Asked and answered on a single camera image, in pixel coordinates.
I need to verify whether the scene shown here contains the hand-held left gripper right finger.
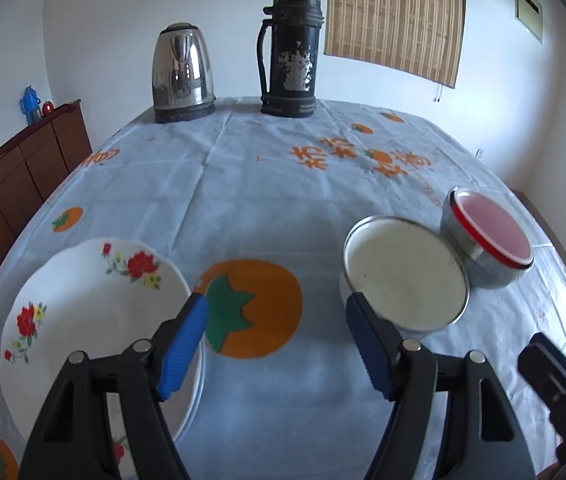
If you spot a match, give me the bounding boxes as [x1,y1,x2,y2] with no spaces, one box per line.
[345,292,536,480]

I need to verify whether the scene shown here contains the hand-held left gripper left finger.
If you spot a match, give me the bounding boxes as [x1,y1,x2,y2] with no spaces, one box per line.
[18,296,210,480]

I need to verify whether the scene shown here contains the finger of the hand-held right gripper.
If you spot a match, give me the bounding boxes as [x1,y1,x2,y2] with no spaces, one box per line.
[518,332,566,461]

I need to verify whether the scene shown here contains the white enamel bowl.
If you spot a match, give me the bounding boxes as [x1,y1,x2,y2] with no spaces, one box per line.
[339,215,470,339]

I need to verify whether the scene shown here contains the white plate red flowers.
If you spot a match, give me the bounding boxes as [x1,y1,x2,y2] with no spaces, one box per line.
[0,237,192,461]

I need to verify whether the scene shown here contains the stainless steel bowl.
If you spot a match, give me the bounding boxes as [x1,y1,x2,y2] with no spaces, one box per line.
[440,186,535,290]

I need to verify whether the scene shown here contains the pink plastic bowl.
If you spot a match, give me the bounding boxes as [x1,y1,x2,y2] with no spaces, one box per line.
[449,189,534,269]

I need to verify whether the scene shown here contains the plain white plate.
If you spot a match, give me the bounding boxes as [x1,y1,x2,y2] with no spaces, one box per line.
[183,350,208,431]

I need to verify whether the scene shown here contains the pale blue orange-print tablecloth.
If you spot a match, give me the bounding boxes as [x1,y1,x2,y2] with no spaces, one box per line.
[0,96,566,480]

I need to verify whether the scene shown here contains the brown wooden cabinet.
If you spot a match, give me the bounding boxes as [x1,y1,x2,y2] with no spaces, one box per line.
[0,99,94,311]

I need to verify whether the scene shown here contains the stainless steel electric kettle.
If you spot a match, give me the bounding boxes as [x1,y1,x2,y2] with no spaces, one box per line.
[151,22,217,124]

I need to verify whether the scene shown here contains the blue thermos jug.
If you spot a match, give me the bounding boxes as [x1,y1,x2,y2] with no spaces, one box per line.
[19,85,41,125]

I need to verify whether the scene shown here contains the worn black thermos flask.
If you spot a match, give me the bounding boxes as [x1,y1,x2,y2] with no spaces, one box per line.
[257,0,325,118]

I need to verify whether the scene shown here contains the bamboo window blind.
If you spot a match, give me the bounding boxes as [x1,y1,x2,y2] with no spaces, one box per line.
[323,0,466,88]

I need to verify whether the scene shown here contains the wall electrical box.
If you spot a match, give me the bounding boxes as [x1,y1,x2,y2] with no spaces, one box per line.
[513,0,544,43]

